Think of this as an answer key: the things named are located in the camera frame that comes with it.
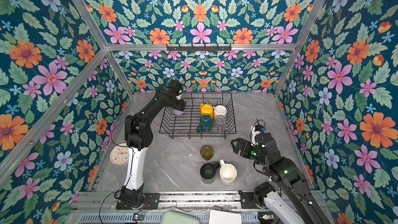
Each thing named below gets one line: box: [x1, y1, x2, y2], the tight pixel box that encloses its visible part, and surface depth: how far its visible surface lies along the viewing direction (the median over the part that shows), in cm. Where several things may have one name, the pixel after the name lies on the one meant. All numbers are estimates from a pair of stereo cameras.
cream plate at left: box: [109, 143, 130, 166], surface depth 88 cm
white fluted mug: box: [219, 159, 238, 185], surface depth 76 cm
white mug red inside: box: [212, 104, 227, 119], surface depth 100 cm
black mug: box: [200, 161, 220, 185], surface depth 81 cm
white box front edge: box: [208, 209, 242, 224], surface depth 67 cm
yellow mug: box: [200, 103, 215, 119], surface depth 97 cm
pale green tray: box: [160, 210, 201, 224], surface depth 68 cm
